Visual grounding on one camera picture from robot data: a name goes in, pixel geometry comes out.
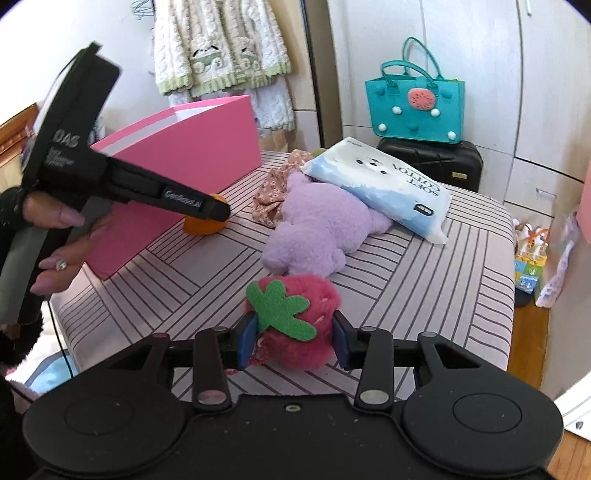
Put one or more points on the white fleece pajama pants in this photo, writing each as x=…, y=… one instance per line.
x=274, y=106

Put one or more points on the striped pink tablecloth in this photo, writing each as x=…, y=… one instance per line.
x=415, y=286

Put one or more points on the hanging knitted cardigan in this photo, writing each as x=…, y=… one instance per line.
x=231, y=27

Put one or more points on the pink cardboard box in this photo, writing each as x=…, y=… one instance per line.
x=184, y=152

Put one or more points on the floral pink cloth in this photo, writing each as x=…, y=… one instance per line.
x=270, y=194

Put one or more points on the purple plush toy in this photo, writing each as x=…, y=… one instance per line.
x=318, y=221

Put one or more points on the colourful cartoon gift bag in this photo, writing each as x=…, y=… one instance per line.
x=528, y=272

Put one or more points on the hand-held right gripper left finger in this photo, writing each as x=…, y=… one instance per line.
x=247, y=341

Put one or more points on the white printed plastic bag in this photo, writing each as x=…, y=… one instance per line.
x=558, y=267

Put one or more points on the orange makeup sponge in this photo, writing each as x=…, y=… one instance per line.
x=203, y=228

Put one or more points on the wooden board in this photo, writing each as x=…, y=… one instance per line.
x=14, y=134

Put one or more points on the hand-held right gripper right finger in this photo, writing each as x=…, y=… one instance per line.
x=340, y=341

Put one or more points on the teal felt tote bag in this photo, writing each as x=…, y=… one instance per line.
x=406, y=115

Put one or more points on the white door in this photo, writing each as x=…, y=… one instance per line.
x=577, y=406

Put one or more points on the person's left hand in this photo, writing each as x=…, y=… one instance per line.
x=55, y=214

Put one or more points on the light blue cotton tissue pack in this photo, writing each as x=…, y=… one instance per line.
x=383, y=184

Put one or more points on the pink paper bag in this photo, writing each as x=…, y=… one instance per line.
x=586, y=194

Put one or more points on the dark shoe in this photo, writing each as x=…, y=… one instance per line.
x=524, y=300

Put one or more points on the light grey wardrobe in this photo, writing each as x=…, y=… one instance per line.
x=485, y=69

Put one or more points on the red strawberry plush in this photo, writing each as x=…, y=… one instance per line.
x=314, y=300

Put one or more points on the black hard suitcase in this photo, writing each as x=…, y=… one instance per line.
x=429, y=161

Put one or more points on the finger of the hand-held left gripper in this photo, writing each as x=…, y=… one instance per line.
x=175, y=196

